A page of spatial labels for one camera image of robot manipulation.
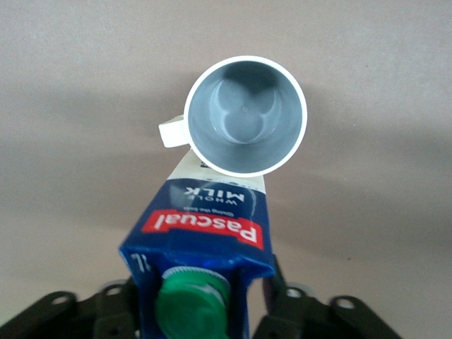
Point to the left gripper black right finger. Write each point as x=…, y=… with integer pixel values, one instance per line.
x=310, y=318

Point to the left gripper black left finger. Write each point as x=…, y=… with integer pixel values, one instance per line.
x=88, y=318

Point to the blue milk carton green cap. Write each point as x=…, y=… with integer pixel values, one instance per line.
x=197, y=226

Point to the beige cup with grey inside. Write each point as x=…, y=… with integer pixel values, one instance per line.
x=247, y=106

